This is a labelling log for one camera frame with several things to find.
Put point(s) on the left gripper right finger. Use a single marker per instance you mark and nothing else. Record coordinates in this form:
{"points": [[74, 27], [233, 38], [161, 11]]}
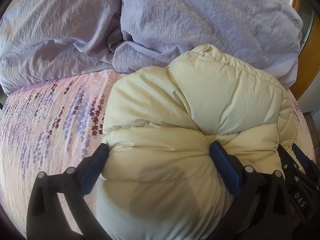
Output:
{"points": [[261, 207]]}

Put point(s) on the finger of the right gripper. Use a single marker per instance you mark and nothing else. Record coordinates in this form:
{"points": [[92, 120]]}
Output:
{"points": [[303, 159], [287, 157]]}

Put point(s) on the lavender pillow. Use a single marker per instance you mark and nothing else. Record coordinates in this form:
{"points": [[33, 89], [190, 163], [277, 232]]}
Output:
{"points": [[263, 33], [43, 40]]}

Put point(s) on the pink floral bed sheet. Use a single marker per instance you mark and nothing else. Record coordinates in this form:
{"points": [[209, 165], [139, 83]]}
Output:
{"points": [[51, 126]]}

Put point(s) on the lavender pillow left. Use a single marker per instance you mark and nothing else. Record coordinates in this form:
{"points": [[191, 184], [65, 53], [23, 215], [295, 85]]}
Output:
{"points": [[43, 40]]}

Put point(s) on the lavender pillow right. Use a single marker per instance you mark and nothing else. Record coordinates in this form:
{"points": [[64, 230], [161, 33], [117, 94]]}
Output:
{"points": [[263, 33]]}

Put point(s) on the wooden glass door cabinet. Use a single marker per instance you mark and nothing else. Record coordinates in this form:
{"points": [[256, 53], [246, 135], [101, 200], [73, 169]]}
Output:
{"points": [[308, 66]]}

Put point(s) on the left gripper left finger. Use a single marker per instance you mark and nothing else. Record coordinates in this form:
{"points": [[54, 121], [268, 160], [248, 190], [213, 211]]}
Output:
{"points": [[46, 218]]}

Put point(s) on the cream quilted down jacket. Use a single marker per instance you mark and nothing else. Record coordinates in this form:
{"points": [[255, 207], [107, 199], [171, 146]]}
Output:
{"points": [[159, 180]]}

